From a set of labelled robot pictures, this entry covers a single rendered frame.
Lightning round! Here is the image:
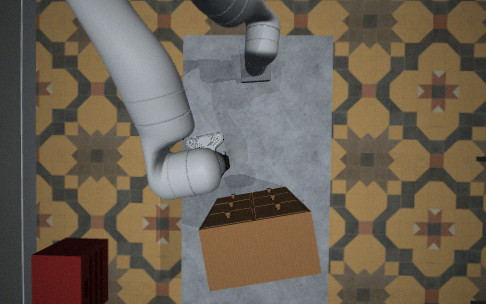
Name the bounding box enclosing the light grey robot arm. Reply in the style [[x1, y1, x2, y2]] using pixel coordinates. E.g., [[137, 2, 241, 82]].
[[66, 0, 280, 200]]

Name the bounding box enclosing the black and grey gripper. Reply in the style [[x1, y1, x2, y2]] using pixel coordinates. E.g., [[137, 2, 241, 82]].
[[186, 133, 230, 177]]

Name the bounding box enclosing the brown wooden drawer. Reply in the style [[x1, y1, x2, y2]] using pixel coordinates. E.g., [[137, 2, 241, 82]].
[[210, 200, 252, 215], [202, 209, 253, 229], [253, 187, 289, 199], [253, 193, 296, 207], [255, 201, 307, 220], [215, 193, 251, 205]]

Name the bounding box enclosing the brown wooden chest of drawers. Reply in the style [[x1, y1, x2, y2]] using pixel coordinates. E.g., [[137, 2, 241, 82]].
[[198, 187, 322, 291]]

